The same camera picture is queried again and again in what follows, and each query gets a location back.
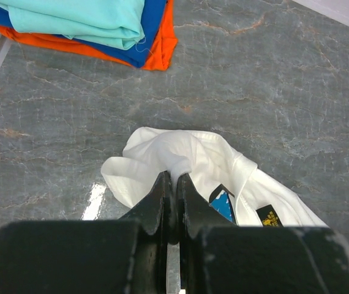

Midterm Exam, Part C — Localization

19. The folded blue t shirt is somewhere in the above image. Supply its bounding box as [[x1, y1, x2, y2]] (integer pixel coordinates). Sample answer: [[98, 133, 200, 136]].
[[0, 0, 168, 69]]

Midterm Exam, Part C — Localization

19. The white printed t shirt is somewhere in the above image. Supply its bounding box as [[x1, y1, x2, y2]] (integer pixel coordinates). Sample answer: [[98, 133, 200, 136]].
[[101, 127, 325, 227]]

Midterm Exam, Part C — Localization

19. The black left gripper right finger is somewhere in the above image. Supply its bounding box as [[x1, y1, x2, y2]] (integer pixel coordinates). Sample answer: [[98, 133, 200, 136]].
[[177, 175, 349, 293]]

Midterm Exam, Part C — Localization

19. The folded orange t shirt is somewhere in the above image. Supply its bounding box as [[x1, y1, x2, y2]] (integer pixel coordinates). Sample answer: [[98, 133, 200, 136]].
[[0, 1, 178, 70]]

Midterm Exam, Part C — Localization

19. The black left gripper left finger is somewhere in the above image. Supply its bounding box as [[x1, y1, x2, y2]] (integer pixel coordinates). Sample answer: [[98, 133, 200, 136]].
[[0, 172, 170, 293]]

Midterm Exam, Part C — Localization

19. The folded mint green t shirt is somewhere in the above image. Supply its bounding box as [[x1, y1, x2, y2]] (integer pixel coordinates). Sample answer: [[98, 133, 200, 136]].
[[0, 0, 144, 50]]

